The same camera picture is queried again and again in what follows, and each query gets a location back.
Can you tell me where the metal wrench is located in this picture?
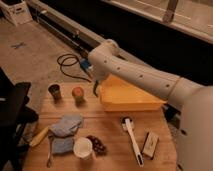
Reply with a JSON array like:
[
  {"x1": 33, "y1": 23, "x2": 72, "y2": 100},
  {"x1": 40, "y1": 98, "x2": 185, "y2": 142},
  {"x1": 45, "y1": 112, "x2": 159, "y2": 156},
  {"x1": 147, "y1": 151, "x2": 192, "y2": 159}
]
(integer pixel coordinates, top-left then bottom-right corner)
[{"x1": 46, "y1": 137, "x2": 54, "y2": 168}]

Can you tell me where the white cardboard box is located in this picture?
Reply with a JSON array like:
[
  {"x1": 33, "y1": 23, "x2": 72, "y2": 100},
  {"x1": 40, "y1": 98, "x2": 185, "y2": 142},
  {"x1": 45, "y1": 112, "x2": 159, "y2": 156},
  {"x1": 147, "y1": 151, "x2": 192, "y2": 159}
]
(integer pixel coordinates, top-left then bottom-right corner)
[{"x1": 0, "y1": 0, "x2": 32, "y2": 26}]

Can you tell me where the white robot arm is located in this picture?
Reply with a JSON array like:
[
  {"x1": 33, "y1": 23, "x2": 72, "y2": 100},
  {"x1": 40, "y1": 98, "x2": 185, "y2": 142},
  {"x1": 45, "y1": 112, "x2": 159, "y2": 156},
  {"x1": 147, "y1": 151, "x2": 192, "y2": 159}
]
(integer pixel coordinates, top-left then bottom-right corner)
[{"x1": 88, "y1": 39, "x2": 213, "y2": 171}]

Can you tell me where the dark metal cup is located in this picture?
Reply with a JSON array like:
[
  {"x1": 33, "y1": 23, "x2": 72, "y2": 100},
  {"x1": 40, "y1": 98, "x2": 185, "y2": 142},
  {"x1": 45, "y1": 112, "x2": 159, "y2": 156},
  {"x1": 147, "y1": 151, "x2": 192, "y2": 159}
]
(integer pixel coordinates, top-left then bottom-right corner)
[{"x1": 48, "y1": 84, "x2": 61, "y2": 101}]

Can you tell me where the black cable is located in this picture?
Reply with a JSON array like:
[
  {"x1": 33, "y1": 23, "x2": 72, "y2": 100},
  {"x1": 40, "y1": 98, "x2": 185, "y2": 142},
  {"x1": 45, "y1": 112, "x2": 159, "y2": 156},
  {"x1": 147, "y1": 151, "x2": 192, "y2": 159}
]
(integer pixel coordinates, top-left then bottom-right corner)
[{"x1": 56, "y1": 53, "x2": 93, "y2": 83}]

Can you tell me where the dark grape bunch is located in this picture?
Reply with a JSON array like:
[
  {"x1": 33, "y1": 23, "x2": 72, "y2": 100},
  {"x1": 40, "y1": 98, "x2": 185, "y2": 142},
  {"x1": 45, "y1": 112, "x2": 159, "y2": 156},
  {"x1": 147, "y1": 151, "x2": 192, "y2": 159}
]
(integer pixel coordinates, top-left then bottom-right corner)
[{"x1": 88, "y1": 135, "x2": 107, "y2": 156}]

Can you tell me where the white plastic cup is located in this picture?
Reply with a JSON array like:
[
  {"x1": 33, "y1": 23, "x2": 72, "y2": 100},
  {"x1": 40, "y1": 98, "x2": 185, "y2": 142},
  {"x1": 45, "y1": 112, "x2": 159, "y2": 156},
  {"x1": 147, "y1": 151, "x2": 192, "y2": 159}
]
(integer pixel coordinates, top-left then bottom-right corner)
[{"x1": 73, "y1": 137, "x2": 93, "y2": 159}]

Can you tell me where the blue cloth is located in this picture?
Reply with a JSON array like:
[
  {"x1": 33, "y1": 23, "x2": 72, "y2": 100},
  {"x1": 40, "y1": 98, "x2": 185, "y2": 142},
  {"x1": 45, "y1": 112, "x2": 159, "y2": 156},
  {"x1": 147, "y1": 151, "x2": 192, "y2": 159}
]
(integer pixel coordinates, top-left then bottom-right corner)
[{"x1": 50, "y1": 114, "x2": 83, "y2": 155}]

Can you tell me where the green pepper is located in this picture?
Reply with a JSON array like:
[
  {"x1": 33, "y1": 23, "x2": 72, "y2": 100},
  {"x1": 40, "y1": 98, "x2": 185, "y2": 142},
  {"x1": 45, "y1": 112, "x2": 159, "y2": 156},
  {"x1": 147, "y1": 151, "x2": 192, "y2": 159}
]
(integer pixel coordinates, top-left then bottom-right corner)
[{"x1": 93, "y1": 80, "x2": 99, "y2": 97}]

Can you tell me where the black chair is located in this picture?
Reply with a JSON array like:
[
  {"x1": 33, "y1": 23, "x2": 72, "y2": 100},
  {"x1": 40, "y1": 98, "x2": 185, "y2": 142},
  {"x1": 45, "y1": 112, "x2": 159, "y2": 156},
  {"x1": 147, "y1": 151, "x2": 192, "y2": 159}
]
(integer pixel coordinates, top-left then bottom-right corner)
[{"x1": 0, "y1": 67, "x2": 39, "y2": 171}]

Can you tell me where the orange-lidded small jar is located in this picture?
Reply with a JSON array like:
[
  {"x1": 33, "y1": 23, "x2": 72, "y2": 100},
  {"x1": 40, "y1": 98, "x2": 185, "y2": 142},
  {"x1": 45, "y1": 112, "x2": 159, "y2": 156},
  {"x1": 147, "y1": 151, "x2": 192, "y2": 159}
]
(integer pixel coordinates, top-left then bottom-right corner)
[{"x1": 72, "y1": 87, "x2": 84, "y2": 103}]

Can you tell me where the black and white box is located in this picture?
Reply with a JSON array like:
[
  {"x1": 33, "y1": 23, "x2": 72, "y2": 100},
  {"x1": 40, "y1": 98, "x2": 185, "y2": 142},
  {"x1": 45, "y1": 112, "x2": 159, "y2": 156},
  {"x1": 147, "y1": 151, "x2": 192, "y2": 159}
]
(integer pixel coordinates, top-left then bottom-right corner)
[{"x1": 142, "y1": 132, "x2": 159, "y2": 159}]

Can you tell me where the yellow plastic tray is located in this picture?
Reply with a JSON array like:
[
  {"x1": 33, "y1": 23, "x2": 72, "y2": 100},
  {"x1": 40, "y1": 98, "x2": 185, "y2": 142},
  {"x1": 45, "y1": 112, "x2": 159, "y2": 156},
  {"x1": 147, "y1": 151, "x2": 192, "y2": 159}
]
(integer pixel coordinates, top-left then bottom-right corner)
[{"x1": 99, "y1": 75, "x2": 165, "y2": 111}]

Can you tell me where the white long-handled brush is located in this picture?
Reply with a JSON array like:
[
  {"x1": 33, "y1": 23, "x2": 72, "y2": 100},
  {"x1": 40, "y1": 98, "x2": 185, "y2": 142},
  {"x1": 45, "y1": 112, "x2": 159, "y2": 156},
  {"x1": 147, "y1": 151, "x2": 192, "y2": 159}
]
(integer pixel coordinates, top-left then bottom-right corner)
[{"x1": 121, "y1": 117, "x2": 144, "y2": 167}]

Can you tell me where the blue power adapter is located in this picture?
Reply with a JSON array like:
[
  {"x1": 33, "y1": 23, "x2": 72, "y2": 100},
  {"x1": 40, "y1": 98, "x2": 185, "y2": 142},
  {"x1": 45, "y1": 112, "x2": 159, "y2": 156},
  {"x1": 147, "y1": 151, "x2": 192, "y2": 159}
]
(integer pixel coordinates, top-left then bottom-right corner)
[{"x1": 80, "y1": 59, "x2": 92, "y2": 71}]

